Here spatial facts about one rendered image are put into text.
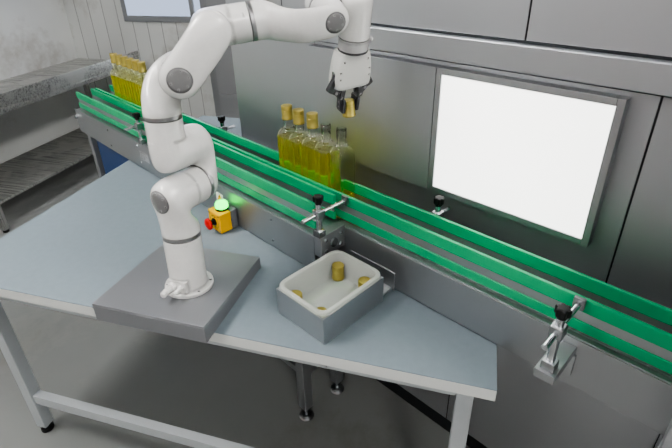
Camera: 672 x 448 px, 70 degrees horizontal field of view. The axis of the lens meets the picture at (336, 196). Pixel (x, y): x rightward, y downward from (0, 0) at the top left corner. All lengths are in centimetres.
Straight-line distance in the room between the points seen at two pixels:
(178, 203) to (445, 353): 71
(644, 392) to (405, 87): 85
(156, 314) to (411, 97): 85
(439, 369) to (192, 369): 134
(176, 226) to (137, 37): 356
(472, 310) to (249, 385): 118
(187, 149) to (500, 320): 82
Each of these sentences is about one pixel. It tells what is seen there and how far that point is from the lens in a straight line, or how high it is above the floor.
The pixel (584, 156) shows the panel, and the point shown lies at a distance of 114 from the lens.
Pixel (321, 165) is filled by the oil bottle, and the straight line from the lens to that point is 140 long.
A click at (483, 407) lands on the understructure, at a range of 174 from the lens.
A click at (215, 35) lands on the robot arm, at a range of 103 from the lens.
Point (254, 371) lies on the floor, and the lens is 218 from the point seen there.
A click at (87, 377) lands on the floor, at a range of 240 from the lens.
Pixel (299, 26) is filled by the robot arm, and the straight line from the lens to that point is 107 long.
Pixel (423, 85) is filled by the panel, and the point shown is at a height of 127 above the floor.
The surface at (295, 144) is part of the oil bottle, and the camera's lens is 146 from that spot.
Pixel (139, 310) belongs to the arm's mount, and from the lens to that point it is 131.
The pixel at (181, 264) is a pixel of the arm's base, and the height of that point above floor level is 89.
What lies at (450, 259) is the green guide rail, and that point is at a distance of 120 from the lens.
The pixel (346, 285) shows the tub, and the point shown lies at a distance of 133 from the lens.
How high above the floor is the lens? 160
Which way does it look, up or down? 28 degrees down
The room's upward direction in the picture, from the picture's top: 1 degrees counter-clockwise
